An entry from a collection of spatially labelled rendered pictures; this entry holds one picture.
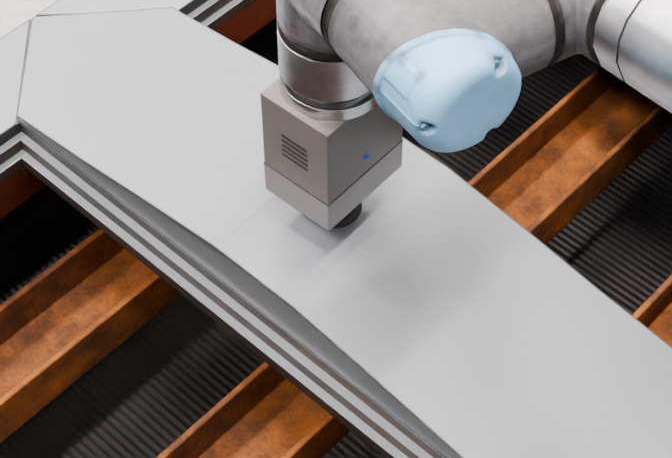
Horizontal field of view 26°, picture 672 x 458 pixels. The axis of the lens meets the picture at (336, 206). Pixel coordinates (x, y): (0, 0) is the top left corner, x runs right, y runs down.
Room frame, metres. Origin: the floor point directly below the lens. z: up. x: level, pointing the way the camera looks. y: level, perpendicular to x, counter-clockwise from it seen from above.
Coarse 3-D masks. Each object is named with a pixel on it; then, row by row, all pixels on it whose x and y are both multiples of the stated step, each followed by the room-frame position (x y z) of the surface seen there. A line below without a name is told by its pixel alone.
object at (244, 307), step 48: (240, 0) 1.00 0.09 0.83; (0, 144) 0.81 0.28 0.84; (48, 144) 0.80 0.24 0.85; (96, 192) 0.76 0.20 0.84; (144, 240) 0.71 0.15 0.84; (192, 240) 0.70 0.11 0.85; (192, 288) 0.67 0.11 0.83; (240, 288) 0.66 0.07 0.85; (240, 336) 0.63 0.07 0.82; (288, 336) 0.61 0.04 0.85; (336, 384) 0.58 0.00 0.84; (384, 432) 0.54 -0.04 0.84; (432, 432) 0.53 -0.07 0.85
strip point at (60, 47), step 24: (48, 24) 0.94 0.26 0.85; (72, 24) 0.94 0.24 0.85; (96, 24) 0.94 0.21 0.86; (120, 24) 0.94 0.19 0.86; (144, 24) 0.94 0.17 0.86; (48, 48) 0.91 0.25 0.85; (72, 48) 0.91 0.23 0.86; (96, 48) 0.91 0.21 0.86; (24, 72) 0.88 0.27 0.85; (48, 72) 0.88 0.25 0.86; (72, 72) 0.88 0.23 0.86; (24, 96) 0.85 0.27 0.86
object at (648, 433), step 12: (660, 408) 0.54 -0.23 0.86; (648, 420) 0.53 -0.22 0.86; (660, 420) 0.53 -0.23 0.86; (636, 432) 0.52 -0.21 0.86; (648, 432) 0.52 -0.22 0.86; (660, 432) 0.52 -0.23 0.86; (624, 444) 0.51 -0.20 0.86; (636, 444) 0.51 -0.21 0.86; (648, 444) 0.51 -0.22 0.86; (660, 444) 0.52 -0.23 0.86; (624, 456) 0.51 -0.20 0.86; (636, 456) 0.51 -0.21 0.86; (648, 456) 0.51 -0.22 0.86; (660, 456) 0.51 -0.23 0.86
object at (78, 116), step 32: (160, 32) 0.93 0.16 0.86; (192, 32) 0.92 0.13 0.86; (96, 64) 0.89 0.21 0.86; (128, 64) 0.89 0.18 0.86; (160, 64) 0.88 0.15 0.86; (192, 64) 0.88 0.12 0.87; (64, 96) 0.85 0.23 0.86; (96, 96) 0.85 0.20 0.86; (128, 96) 0.84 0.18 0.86; (160, 96) 0.84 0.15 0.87; (64, 128) 0.81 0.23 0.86; (96, 128) 0.81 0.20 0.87
